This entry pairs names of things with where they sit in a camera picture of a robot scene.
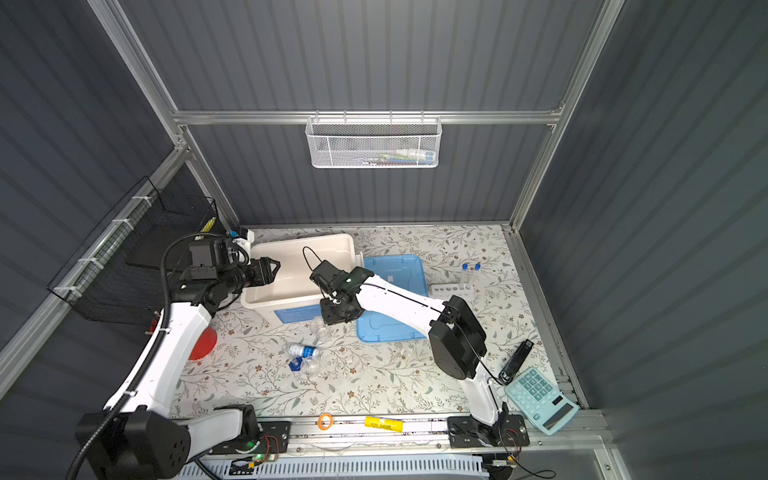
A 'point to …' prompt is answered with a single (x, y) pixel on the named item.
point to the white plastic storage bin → (293, 296)
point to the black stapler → (508, 372)
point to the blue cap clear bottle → (304, 351)
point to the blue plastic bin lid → (407, 269)
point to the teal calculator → (541, 401)
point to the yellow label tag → (384, 423)
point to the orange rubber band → (320, 422)
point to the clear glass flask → (318, 328)
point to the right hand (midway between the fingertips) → (333, 320)
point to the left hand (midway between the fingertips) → (268, 264)
